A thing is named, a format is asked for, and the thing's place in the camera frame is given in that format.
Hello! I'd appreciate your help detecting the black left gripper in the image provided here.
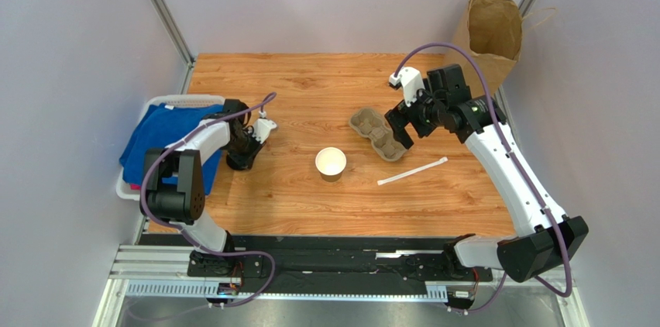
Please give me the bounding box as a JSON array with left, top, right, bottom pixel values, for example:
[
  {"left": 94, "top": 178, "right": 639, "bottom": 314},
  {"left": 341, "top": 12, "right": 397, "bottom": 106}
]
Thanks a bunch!
[{"left": 225, "top": 129, "right": 266, "bottom": 170}]

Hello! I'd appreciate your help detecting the black plastic cup lid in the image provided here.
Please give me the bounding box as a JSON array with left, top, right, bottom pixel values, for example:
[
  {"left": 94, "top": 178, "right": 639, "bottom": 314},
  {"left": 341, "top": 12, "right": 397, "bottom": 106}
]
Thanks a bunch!
[{"left": 226, "top": 153, "right": 254, "bottom": 170}]

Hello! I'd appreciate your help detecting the brown paper coffee cup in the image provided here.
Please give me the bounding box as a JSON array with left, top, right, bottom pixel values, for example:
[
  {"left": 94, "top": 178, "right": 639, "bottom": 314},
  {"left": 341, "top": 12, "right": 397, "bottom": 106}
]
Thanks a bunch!
[{"left": 315, "top": 147, "right": 347, "bottom": 182}]

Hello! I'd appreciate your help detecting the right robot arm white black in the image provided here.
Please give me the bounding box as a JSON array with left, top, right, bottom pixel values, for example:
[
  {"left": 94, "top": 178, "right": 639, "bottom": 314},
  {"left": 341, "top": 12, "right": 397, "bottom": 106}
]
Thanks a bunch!
[{"left": 385, "top": 64, "right": 589, "bottom": 283}]

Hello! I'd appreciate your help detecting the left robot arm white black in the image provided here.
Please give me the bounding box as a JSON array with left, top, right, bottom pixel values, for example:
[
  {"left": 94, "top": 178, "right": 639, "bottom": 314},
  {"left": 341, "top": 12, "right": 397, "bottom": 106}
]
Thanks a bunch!
[{"left": 139, "top": 99, "right": 277, "bottom": 268}]

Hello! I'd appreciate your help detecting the grey pulp cup carrier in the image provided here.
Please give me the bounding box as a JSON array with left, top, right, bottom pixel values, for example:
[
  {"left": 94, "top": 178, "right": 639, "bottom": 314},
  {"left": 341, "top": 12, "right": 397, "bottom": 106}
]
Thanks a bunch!
[{"left": 349, "top": 107, "right": 407, "bottom": 162}]

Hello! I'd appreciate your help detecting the white paper wrapped straw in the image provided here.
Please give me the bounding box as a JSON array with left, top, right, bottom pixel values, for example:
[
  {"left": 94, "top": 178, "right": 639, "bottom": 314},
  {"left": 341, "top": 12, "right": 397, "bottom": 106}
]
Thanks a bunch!
[{"left": 377, "top": 157, "right": 449, "bottom": 186}]

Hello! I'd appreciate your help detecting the blue folded cloth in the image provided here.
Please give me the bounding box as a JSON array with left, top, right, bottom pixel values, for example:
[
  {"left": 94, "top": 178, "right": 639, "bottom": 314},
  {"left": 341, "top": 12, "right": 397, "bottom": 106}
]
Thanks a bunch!
[{"left": 119, "top": 104, "right": 223, "bottom": 185}]

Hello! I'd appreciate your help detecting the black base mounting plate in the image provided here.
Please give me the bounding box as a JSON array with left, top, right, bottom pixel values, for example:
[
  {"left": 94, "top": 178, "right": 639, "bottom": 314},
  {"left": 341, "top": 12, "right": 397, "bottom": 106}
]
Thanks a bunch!
[{"left": 138, "top": 233, "right": 493, "bottom": 297}]

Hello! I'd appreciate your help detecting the brown paper bag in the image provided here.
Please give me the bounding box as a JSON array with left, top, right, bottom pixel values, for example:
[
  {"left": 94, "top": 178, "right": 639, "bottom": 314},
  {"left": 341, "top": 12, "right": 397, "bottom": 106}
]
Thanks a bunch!
[{"left": 443, "top": 0, "right": 557, "bottom": 98}]

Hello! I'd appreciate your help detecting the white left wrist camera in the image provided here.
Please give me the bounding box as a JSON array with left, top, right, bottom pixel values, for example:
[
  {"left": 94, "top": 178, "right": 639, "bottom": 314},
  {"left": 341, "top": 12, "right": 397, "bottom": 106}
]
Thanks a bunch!
[{"left": 252, "top": 118, "right": 278, "bottom": 144}]

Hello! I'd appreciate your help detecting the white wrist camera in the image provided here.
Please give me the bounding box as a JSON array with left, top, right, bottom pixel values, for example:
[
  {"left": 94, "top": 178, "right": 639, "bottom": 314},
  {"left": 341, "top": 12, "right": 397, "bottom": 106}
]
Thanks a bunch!
[
  {"left": 388, "top": 67, "right": 425, "bottom": 107},
  {"left": 252, "top": 118, "right": 278, "bottom": 144}
]

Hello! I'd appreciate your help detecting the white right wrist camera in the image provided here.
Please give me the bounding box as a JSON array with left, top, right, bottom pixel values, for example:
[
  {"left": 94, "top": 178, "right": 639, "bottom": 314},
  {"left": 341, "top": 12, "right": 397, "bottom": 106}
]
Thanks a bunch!
[{"left": 388, "top": 67, "right": 425, "bottom": 107}]

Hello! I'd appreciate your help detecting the aluminium frame rail front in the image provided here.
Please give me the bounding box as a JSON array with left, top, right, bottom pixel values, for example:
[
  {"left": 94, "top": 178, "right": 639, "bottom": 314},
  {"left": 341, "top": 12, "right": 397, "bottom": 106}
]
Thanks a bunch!
[{"left": 93, "top": 235, "right": 589, "bottom": 326}]

